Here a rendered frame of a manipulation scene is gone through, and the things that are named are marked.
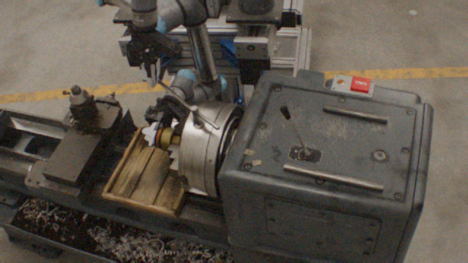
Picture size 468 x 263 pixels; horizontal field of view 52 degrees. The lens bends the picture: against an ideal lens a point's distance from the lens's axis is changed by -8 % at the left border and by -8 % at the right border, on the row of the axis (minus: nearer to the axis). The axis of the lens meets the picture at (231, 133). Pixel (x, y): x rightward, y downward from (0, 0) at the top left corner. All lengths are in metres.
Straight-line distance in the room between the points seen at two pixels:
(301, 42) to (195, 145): 1.98
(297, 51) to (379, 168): 2.02
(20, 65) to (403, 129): 3.35
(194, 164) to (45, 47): 2.94
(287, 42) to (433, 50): 1.11
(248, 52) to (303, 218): 0.83
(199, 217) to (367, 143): 0.67
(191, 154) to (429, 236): 1.62
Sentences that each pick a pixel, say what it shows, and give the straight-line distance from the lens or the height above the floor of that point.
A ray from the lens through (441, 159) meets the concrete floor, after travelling 3.18.
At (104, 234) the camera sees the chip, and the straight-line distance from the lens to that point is 2.29.
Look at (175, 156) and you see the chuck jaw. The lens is 1.72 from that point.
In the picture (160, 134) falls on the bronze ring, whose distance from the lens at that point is 1.78.
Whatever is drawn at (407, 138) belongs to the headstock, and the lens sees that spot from 1.55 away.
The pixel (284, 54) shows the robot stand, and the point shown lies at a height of 0.21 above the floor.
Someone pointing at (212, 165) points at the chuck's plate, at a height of 1.17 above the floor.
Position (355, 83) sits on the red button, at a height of 1.27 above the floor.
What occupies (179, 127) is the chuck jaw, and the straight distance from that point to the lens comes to 1.75.
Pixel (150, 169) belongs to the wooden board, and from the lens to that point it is 1.99.
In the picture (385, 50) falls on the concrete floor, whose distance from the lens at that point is 3.81.
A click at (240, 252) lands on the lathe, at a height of 0.78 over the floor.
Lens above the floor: 2.41
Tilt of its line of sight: 48 degrees down
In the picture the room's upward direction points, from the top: 9 degrees counter-clockwise
